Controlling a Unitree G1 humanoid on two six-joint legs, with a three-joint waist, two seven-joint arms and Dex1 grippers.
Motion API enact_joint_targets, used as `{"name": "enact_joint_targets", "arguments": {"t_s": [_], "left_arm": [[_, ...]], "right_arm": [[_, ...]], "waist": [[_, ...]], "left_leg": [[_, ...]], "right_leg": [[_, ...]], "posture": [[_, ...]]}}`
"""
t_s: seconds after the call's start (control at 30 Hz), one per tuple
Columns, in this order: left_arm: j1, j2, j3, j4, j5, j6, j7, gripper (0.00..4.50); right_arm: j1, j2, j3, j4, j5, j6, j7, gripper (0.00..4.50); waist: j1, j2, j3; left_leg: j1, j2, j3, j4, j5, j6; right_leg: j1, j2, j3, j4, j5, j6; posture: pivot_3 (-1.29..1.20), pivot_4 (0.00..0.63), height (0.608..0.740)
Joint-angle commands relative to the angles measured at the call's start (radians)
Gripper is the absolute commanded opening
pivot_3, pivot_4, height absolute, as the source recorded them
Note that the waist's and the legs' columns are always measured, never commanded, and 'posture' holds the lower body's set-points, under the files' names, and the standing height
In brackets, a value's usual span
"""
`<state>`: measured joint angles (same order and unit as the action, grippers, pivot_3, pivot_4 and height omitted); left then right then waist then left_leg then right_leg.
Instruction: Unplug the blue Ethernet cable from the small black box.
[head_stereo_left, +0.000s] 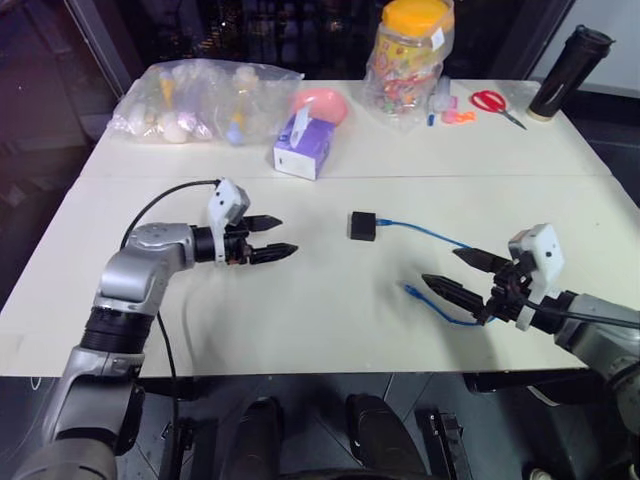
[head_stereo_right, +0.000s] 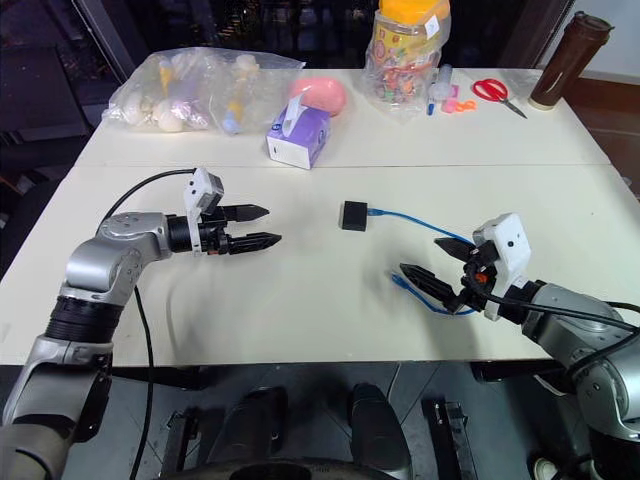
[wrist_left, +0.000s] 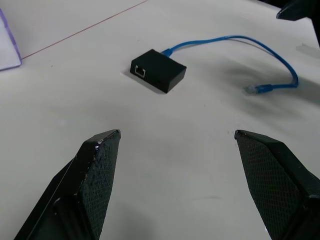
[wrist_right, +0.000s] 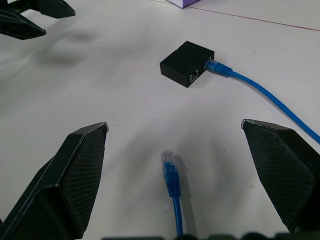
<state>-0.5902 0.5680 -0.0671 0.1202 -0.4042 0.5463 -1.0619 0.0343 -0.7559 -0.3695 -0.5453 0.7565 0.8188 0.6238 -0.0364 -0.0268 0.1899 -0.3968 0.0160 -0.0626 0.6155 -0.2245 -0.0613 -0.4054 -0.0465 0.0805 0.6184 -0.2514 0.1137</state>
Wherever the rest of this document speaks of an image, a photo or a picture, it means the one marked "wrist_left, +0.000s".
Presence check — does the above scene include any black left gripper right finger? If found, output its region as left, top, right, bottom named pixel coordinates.
left=234, top=129, right=320, bottom=240

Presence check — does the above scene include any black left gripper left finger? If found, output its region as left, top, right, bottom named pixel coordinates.
left=13, top=129, right=122, bottom=240

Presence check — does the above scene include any blue Ethernet cable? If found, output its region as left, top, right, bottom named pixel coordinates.
left=160, top=35, right=300, bottom=95

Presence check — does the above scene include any black ethernet adapter box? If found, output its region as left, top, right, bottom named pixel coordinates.
left=129, top=48, right=188, bottom=95

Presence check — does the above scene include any translucent purple plastic container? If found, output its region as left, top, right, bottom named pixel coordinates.
left=0, top=8, right=22, bottom=72

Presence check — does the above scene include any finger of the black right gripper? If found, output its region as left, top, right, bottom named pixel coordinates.
left=275, top=0, right=320, bottom=22

